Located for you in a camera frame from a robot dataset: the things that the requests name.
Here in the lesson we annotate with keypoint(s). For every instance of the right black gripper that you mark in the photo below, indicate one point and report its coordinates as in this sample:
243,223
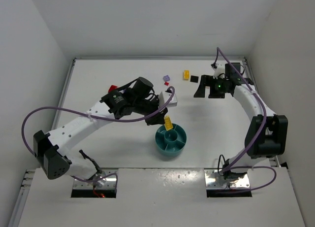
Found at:
212,85

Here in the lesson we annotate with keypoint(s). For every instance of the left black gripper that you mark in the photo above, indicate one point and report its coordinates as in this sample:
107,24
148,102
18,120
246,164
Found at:
152,117

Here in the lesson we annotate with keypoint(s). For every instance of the long yellow lego plate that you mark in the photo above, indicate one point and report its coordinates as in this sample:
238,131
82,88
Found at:
168,123

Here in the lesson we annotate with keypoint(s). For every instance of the small yellow lego brick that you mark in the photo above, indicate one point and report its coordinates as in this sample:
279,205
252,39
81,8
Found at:
186,75

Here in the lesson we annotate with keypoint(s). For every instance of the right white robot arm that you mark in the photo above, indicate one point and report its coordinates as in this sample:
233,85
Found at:
266,135

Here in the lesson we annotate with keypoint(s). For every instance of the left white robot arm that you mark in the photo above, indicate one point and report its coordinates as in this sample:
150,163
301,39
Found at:
52,149

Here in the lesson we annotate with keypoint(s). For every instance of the black square lego tile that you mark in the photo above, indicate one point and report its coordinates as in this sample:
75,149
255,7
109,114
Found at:
194,79

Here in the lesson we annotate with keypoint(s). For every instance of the teal divided round container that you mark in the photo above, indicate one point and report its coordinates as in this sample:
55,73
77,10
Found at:
170,143

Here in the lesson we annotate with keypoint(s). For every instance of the lavender lego brick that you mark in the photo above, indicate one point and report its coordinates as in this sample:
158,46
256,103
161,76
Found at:
166,78

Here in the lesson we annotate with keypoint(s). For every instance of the red curved lego piece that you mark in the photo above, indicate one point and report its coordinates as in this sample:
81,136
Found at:
112,87

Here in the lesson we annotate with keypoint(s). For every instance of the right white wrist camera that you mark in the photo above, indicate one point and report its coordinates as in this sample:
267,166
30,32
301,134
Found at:
219,71

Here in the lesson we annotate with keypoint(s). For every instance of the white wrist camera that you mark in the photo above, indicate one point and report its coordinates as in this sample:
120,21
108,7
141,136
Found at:
219,71
164,97

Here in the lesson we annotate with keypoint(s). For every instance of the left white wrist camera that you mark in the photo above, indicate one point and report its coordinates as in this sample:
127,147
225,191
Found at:
164,97

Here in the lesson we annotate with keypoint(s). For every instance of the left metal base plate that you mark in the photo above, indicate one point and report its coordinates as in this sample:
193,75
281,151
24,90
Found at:
108,182

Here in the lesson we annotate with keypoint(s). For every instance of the metal base plate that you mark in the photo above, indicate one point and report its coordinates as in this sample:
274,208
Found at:
108,182
215,182

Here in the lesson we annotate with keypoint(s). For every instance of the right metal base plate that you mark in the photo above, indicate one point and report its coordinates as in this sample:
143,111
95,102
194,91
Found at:
215,182

